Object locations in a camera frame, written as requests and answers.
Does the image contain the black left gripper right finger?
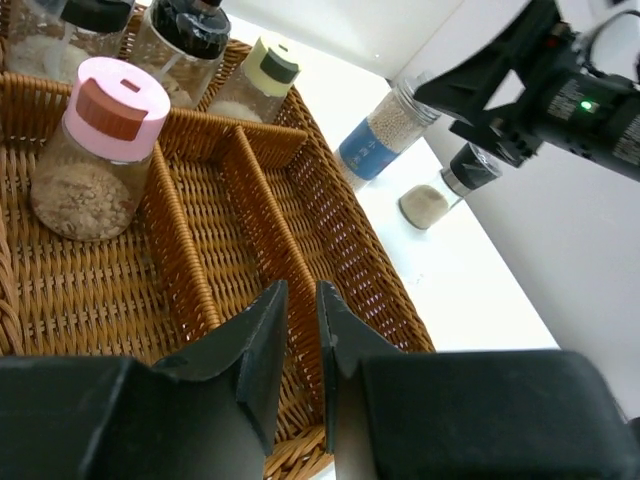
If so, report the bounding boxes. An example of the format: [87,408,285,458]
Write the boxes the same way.
[316,281,639,479]

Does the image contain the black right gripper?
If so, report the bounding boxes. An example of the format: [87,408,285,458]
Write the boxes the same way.
[414,1,639,180]

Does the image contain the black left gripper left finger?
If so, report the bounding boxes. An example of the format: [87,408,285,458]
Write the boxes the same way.
[1,280,288,479]

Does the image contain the silver-lid jar blue label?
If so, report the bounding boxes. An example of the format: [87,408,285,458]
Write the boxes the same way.
[334,71,440,191]

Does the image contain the pink-lid spice bottle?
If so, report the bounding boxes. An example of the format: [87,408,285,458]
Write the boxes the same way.
[30,57,171,241]

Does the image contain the yellow-lid white jar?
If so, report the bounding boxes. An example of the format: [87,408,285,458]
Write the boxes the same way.
[207,32,301,124]

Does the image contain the black-lid jar beige contents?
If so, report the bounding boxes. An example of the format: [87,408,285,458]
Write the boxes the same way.
[129,0,231,109]

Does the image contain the black-lid jar white powder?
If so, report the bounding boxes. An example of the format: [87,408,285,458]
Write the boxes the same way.
[5,0,134,83]

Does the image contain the clear-cap white salt bottle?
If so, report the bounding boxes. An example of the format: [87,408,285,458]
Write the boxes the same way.
[398,143,502,231]

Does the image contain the brown wicker tray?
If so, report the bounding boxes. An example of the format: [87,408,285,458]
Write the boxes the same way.
[1,71,433,479]

